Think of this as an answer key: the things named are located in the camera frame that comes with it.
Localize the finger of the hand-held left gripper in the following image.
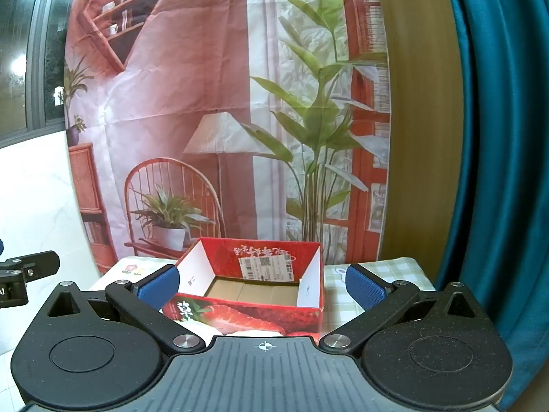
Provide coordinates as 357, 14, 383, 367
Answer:
0, 251, 60, 283

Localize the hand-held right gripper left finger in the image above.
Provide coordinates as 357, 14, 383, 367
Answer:
44, 264, 206, 355

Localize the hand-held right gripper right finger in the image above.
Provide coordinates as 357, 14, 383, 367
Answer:
318, 263, 492, 355

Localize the red strawberry print cardboard box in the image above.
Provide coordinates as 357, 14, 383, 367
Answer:
160, 237, 324, 336

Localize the green checked printed tablecloth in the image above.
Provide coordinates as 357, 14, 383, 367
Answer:
88, 255, 436, 341

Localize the teal curtain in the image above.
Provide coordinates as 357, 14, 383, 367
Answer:
432, 0, 549, 412

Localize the window with grey frame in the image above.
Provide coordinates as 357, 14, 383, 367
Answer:
0, 0, 83, 139

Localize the printed room scene wall poster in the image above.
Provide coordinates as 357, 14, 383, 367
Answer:
63, 0, 394, 276

